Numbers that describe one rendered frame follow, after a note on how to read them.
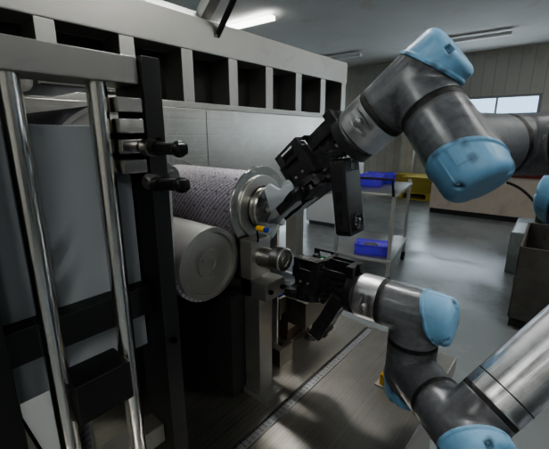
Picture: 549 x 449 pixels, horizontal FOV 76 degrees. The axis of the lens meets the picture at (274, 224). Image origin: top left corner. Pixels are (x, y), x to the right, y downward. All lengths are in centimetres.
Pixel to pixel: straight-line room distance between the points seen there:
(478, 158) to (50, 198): 39
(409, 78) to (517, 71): 877
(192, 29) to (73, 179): 70
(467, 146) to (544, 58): 882
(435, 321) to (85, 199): 46
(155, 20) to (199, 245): 55
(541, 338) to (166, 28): 89
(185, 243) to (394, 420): 46
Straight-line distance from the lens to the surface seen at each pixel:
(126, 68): 34
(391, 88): 46
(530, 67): 921
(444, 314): 56
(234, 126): 103
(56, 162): 34
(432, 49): 46
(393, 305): 57
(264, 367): 70
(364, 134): 48
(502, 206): 685
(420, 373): 59
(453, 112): 43
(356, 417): 71
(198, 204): 66
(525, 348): 54
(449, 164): 41
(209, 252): 57
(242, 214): 59
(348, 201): 51
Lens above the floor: 138
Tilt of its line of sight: 14 degrees down
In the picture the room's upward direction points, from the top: straight up
